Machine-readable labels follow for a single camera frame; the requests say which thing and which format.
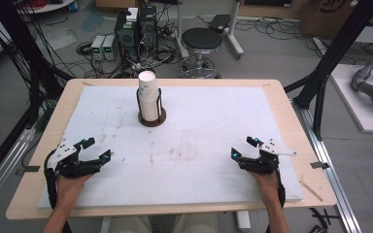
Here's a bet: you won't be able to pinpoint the person's left hand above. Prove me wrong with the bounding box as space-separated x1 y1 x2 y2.
55 173 93 210

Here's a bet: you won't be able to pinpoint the grey power supply unit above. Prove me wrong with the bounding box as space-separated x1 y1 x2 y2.
102 34 118 61
90 34 106 61

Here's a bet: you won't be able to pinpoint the white foam mat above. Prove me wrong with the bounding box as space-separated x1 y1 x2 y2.
37 85 305 209

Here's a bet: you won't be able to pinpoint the black metal frame post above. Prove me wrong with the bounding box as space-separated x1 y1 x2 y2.
284 0 373 141
0 0 74 192

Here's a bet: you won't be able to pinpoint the black floor bracket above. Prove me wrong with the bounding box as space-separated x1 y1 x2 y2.
309 207 341 233

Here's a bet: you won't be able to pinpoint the black wire cup holder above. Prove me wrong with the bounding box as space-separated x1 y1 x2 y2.
136 87 167 128

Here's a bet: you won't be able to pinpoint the white metal stand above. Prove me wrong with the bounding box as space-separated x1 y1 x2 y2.
174 0 246 60

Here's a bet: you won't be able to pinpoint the flat black device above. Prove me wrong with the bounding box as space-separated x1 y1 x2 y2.
209 14 231 34

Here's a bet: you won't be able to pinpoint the brown cardboard box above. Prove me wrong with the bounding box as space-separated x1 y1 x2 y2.
299 0 373 40

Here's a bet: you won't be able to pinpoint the black round stool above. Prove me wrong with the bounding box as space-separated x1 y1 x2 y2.
178 27 223 80

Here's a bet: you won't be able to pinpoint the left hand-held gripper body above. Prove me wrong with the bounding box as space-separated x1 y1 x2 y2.
47 138 102 179

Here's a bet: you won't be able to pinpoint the person's right hand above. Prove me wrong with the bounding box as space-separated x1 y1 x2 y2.
247 170 282 207

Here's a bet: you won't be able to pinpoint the small white box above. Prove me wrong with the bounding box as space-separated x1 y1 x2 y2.
125 7 139 23

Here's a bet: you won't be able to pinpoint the white round table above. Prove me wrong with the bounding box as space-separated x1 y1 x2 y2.
17 0 76 15

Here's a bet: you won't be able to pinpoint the light wooden table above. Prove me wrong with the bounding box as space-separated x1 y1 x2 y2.
5 78 338 221

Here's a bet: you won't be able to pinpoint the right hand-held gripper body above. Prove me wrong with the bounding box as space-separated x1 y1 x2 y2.
238 139 297 176

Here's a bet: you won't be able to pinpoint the black tape piece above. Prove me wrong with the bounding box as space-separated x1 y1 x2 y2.
15 165 41 177
310 160 330 170

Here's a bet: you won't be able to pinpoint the thin wooden stick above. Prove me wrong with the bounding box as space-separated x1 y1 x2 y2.
299 180 323 203

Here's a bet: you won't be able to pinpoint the black floor cables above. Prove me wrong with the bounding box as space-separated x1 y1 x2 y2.
236 17 338 66

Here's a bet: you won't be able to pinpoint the left hand-held gripper cable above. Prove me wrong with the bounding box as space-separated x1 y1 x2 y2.
44 150 74 233

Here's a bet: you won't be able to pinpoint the black computer tower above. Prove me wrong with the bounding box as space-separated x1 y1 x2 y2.
138 5 159 50
114 11 140 62

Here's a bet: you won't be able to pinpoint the white table foot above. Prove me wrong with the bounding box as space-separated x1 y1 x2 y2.
235 211 252 233

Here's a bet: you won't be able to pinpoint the stack of paper cups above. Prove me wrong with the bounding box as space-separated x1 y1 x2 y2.
138 71 160 122

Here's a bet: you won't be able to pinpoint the white platform board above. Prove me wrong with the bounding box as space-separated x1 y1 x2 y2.
329 63 373 135

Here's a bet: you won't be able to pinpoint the aluminium floor rail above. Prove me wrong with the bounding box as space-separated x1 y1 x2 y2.
0 127 37 216
292 100 363 233

